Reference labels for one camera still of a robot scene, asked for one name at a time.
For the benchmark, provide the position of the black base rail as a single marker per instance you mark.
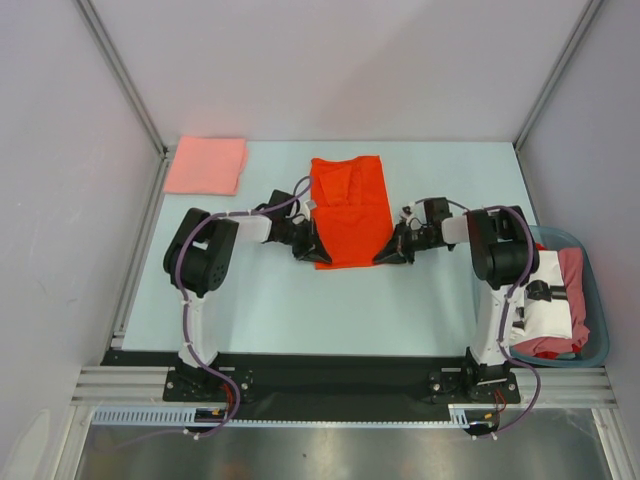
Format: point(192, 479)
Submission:
point(325, 388)

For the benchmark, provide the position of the blue slotted cable duct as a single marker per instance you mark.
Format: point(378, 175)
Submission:
point(192, 417)
point(494, 416)

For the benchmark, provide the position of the aluminium frame post right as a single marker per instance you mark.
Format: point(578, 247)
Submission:
point(571, 47)

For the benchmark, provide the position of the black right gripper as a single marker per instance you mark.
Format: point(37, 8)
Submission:
point(398, 249)

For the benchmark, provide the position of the blue slotted cable duct right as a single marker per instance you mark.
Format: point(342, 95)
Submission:
point(494, 416)

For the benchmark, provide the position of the aluminium front rail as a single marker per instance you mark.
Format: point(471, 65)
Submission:
point(120, 385)

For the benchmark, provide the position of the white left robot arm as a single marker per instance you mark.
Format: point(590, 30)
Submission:
point(199, 255)

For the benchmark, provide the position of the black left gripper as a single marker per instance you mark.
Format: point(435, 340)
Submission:
point(317, 252)

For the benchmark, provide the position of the blue slotted cable duct left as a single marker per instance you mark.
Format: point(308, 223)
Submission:
point(192, 417)

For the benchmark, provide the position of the aluminium frame post left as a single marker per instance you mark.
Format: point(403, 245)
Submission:
point(114, 62)

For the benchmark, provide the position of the orange polo t-shirt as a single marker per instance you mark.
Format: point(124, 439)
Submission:
point(352, 214)

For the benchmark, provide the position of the pink garment in bin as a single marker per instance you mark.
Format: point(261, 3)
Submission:
point(572, 267)

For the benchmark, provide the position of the teal plastic laundry bin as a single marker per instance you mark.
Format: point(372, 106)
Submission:
point(596, 351)

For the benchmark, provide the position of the folded pink t-shirt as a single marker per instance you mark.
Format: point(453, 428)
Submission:
point(207, 166)

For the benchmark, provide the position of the aluminium frame post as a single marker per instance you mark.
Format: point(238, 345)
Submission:
point(571, 47)
point(114, 62)

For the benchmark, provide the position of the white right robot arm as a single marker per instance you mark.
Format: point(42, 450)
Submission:
point(503, 256)

